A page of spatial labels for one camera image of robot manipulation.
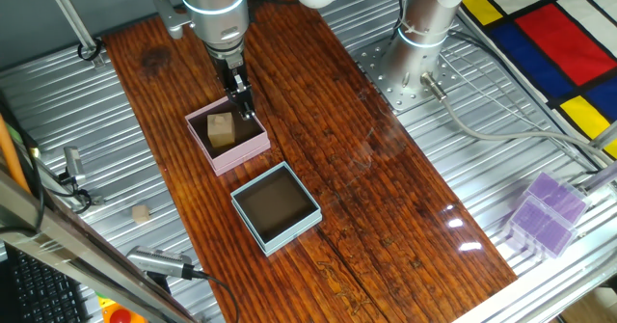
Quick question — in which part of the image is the silver camera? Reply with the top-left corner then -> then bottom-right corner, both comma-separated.
125,245 -> 195,281

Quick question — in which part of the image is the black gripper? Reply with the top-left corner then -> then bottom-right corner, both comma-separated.
210,51 -> 257,121

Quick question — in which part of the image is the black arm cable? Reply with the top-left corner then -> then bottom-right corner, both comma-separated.
392,0 -> 411,30

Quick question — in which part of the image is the pink cardboard box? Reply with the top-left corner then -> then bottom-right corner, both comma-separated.
184,95 -> 272,177

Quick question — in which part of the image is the large wooden block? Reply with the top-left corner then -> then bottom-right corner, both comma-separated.
206,112 -> 237,149

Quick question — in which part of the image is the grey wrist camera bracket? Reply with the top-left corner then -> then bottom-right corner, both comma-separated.
151,0 -> 197,40

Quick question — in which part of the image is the aluminium table edge profile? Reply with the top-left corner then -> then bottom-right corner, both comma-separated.
452,211 -> 617,323

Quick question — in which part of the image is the red emergency stop button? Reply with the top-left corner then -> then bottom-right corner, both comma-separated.
97,296 -> 148,323

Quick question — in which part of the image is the black camera cable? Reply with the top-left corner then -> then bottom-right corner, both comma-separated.
190,269 -> 241,323

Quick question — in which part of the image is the small grey camera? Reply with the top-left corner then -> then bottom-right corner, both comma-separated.
63,146 -> 87,185

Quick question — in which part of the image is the colourful block pattern cloth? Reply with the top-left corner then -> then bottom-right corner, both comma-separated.
457,0 -> 617,160

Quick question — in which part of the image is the aluminium pole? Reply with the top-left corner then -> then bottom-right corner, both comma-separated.
40,0 -> 105,68

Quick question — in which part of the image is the aluminium frame beam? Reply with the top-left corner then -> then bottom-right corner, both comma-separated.
0,168 -> 199,323

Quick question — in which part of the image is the grey cable with connector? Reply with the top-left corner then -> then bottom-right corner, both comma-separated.
419,71 -> 617,165

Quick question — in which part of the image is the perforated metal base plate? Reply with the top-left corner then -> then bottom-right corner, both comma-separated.
355,36 -> 464,115

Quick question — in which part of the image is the brown wooden board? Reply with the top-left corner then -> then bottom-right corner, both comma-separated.
102,0 -> 518,323

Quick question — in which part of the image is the orange pole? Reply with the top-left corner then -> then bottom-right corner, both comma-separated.
0,113 -> 31,194

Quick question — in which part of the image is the clear box with purple contents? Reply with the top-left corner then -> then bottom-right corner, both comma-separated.
503,195 -> 578,260
523,171 -> 592,228

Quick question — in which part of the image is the black keyboard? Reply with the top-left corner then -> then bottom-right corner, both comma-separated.
4,245 -> 93,323

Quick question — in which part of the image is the light blue cardboard box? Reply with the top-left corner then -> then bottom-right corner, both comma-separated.
229,161 -> 323,257

